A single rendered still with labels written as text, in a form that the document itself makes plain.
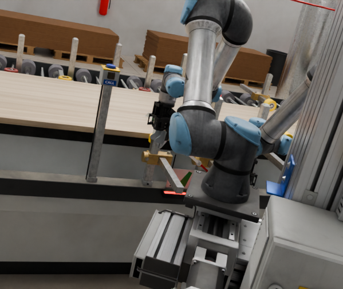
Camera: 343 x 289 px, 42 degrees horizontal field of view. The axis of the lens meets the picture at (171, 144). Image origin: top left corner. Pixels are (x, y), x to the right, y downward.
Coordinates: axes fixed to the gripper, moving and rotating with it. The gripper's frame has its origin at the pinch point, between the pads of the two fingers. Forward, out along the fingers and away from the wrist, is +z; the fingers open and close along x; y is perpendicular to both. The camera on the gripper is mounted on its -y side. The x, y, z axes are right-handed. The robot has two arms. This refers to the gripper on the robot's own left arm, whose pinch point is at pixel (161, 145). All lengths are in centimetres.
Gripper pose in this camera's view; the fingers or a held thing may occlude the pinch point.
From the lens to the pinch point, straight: 194.1
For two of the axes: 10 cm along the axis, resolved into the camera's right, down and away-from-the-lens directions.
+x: 5.8, 4.0, -7.1
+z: -2.1, 9.2, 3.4
